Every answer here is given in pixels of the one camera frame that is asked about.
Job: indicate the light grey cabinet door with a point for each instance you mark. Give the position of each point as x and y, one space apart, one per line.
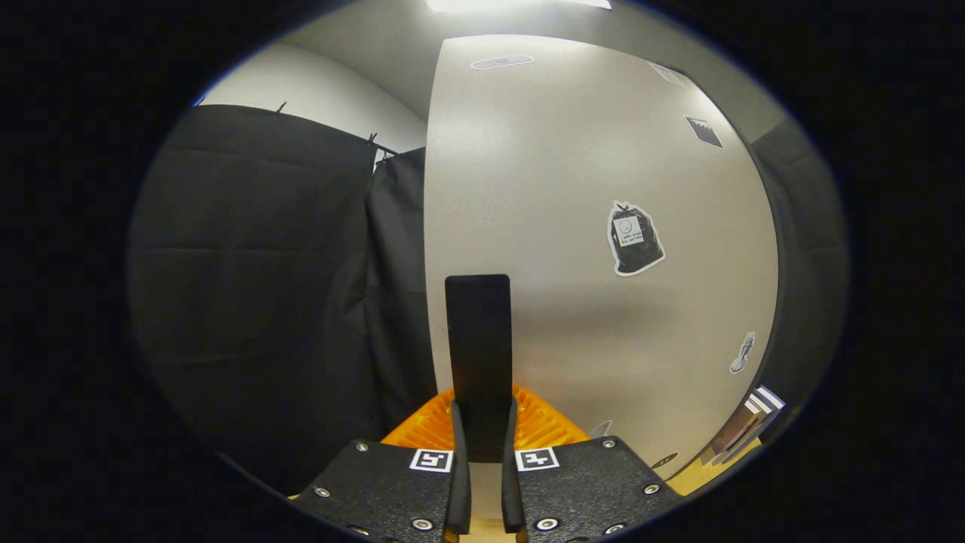
543 188

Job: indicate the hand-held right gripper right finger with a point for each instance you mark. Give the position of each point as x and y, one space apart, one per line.
595 483

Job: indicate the large ceiling light panel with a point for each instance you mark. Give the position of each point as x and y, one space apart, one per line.
513 4

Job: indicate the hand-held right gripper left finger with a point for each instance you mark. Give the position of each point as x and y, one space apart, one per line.
377 490

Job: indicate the black backdrop cloth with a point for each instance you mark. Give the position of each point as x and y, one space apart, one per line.
264 286

